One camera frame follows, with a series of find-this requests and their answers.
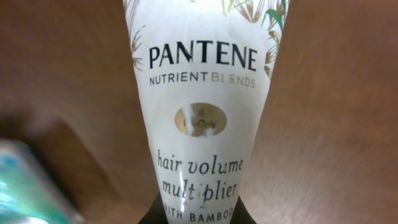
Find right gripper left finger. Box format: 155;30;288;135
138;194;168;224

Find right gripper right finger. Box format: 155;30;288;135
230;197;256;224

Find teal tissue packet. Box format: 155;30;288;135
1;139;85;224

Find white Pantene tube gold cap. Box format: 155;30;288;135
123;0;289;223

